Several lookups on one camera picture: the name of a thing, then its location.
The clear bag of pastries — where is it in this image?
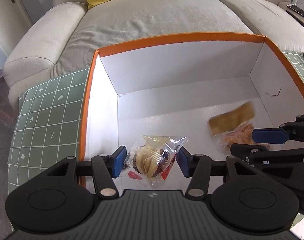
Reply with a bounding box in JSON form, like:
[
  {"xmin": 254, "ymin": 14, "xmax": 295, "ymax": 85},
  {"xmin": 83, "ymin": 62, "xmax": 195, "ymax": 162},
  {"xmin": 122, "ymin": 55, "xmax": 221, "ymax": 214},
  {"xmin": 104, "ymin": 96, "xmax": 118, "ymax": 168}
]
[{"xmin": 122, "ymin": 135, "xmax": 189, "ymax": 190}]

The kraft nut snack bag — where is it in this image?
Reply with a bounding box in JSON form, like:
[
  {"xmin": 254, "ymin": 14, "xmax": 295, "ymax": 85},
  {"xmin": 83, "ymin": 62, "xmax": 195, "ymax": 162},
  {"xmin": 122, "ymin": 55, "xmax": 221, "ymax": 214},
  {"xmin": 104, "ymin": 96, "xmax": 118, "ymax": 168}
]
[{"xmin": 208, "ymin": 101, "xmax": 271, "ymax": 150}]

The phone on sofa arm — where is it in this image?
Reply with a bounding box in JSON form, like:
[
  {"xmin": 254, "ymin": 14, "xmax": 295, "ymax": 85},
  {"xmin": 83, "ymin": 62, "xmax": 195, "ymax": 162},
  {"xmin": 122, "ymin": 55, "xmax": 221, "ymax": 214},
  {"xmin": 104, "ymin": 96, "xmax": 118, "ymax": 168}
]
[{"xmin": 287, "ymin": 3, "xmax": 304, "ymax": 18}]

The remote on sofa arm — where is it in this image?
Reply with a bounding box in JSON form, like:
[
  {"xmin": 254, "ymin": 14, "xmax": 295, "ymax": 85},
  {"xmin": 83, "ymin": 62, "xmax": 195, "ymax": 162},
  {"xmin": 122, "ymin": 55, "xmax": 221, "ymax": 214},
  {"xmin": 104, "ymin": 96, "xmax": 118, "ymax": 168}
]
[{"xmin": 286, "ymin": 10, "xmax": 304, "ymax": 27}]

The orange cardboard box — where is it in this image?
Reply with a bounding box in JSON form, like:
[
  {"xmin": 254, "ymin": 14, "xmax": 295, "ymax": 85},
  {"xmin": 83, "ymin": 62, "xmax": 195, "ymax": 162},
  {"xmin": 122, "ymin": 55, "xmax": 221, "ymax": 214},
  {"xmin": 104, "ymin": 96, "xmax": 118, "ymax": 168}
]
[{"xmin": 77, "ymin": 31, "xmax": 304, "ymax": 196}]

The green checked tablecloth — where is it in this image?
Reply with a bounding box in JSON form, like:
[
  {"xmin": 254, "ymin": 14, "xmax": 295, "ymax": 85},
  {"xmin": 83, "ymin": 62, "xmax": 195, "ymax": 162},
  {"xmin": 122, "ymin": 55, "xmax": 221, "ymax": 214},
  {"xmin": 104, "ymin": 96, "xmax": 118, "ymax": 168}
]
[{"xmin": 8, "ymin": 69, "xmax": 89, "ymax": 193}]

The beige sofa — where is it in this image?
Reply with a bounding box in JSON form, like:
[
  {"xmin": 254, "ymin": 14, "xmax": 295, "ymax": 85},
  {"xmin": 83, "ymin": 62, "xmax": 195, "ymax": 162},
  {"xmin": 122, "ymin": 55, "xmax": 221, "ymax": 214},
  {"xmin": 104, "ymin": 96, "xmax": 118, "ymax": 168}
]
[{"xmin": 3, "ymin": 0, "xmax": 304, "ymax": 108}]

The white door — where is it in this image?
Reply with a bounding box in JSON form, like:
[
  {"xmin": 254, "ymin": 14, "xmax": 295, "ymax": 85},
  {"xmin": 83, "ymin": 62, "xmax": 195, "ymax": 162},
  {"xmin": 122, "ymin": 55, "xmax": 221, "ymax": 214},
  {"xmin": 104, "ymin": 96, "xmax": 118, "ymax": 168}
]
[{"xmin": 0, "ymin": 0, "xmax": 31, "ymax": 56}]

